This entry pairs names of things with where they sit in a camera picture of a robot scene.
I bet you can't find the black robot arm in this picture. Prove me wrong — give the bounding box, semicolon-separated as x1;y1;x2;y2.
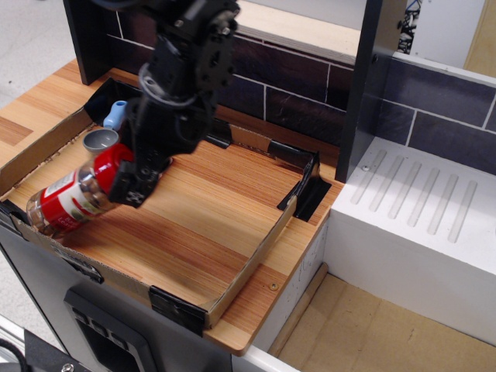
98;1;239;208

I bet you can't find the basil bottle with red cap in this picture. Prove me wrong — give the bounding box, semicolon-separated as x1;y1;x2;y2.
26;143;133;236

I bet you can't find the grey toy oven front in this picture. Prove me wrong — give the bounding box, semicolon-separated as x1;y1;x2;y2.
62;286;158;372

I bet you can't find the dark grey left post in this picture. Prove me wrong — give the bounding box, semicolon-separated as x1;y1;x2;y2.
62;0;156;87

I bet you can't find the blue handled grey measuring spoon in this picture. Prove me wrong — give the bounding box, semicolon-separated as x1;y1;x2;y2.
83;100;127;154

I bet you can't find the white ribbed drainboard sink unit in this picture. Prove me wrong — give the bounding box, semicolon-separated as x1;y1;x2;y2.
324;138;495;343

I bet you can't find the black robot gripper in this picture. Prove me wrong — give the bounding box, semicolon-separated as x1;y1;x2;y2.
107;64;218;209

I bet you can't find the dark grey vertical post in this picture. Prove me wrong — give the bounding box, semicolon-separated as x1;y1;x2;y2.
336;0;406;183

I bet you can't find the cardboard fence with black tape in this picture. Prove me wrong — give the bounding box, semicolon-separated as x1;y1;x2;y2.
1;74;339;353

